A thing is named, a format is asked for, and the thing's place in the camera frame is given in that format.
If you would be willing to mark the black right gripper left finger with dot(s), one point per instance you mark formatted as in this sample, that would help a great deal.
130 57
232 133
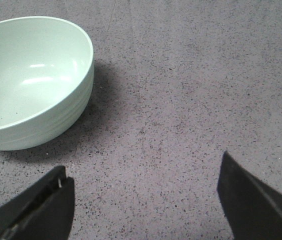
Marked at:
44 211

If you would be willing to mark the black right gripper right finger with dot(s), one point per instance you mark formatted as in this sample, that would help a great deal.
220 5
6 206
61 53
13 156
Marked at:
252 208

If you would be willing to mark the green bowl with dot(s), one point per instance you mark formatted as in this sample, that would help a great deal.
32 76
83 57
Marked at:
46 79

